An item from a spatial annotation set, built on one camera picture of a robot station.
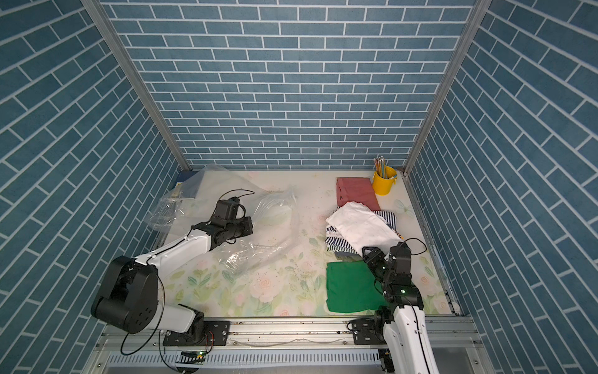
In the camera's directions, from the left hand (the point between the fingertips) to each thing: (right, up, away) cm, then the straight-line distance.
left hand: (258, 225), depth 90 cm
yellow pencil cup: (+55, +16, +20) cm, 61 cm away
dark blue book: (-40, +16, +22) cm, 48 cm away
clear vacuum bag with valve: (-33, +10, +18) cm, 39 cm away
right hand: (+41, -9, -7) cm, 43 cm away
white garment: (+41, -1, -1) cm, 41 cm away
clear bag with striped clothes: (+5, -3, +9) cm, 11 cm away
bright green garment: (+35, -21, -7) cm, 42 cm away
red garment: (+43, +14, +21) cm, 50 cm away
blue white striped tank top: (+30, -6, -3) cm, 31 cm away
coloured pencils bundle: (+52, +25, +14) cm, 60 cm away
